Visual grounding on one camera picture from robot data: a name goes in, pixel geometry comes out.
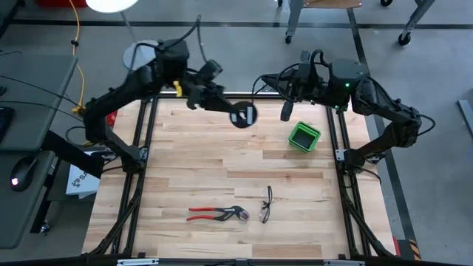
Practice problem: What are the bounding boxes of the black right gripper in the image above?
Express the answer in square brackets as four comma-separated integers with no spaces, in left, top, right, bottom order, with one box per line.
[260,64,329,103]

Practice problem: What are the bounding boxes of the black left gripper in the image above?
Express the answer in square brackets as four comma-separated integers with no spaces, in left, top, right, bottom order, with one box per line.
[184,81,241,115]

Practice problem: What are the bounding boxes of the black cord spool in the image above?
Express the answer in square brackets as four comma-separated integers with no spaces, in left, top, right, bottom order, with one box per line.
[228,100,259,129]

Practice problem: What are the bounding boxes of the green plastic bin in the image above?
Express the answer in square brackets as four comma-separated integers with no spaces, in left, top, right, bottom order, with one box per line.
[287,120,323,154]

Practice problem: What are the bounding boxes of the wooden workbench on wheels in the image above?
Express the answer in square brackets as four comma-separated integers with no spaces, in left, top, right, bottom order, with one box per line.
[276,0,438,47]

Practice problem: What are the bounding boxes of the clear safety glasses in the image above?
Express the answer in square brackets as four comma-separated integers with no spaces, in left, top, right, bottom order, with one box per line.
[257,185,275,225]

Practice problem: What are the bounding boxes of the small red box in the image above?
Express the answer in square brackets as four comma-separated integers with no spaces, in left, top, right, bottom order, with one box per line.
[106,109,120,129]

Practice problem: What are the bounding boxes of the white printed box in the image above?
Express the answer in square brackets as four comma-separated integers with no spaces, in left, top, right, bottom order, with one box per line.
[65,163,102,200]

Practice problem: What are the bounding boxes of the grey desk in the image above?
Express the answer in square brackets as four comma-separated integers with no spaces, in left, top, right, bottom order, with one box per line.
[0,53,81,250]

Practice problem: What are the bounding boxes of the small red bin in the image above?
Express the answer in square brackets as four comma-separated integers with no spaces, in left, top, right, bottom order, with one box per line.
[35,0,89,8]

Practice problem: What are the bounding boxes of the black computer mouse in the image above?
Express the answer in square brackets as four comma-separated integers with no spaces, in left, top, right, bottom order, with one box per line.
[9,156,38,193]

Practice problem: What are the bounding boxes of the backlit computer keyboard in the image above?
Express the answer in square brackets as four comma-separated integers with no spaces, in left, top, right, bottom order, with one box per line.
[0,106,16,146]

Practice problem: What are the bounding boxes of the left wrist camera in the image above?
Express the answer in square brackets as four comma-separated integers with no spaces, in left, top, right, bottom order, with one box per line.
[199,58,224,81]

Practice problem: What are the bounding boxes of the black aluminium table frame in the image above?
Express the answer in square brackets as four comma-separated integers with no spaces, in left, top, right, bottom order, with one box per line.
[86,91,400,262]

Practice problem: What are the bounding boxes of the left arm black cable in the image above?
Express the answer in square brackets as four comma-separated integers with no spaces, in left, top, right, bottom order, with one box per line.
[131,13,208,64]

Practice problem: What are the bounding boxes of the red-handled pliers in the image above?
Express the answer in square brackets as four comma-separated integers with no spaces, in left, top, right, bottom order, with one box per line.
[186,205,251,223]

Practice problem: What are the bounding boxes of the round white-topped pedestal stand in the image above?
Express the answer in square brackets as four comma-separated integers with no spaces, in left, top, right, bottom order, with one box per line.
[84,0,160,72]

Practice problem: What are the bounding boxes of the yellow cable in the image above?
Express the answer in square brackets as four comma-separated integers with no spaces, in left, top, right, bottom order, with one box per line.
[67,0,86,114]

